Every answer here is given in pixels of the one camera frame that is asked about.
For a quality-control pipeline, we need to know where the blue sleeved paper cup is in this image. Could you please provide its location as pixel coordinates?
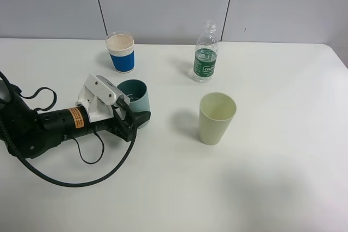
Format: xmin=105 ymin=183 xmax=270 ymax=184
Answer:
xmin=105 ymin=32 xmax=135 ymax=73

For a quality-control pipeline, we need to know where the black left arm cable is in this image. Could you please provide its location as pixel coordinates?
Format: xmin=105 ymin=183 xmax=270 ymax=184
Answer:
xmin=0 ymin=71 xmax=136 ymax=188

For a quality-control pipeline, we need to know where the teal plastic cup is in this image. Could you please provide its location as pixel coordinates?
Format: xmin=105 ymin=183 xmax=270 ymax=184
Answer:
xmin=117 ymin=79 xmax=151 ymax=114

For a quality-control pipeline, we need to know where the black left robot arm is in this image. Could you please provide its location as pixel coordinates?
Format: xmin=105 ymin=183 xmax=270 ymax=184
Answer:
xmin=1 ymin=80 xmax=151 ymax=159

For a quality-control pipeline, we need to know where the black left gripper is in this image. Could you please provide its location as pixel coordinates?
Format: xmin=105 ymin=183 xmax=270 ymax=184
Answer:
xmin=84 ymin=108 xmax=151 ymax=142

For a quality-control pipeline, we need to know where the pale yellow plastic cup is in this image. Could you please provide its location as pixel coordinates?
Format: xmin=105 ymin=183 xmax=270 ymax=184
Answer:
xmin=198 ymin=92 xmax=237 ymax=145

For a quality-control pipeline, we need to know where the clear green-label water bottle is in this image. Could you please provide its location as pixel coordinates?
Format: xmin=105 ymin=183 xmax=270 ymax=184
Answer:
xmin=193 ymin=20 xmax=219 ymax=83

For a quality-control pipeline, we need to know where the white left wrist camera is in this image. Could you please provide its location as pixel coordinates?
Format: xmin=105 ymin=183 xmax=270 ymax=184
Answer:
xmin=76 ymin=73 xmax=130 ymax=123

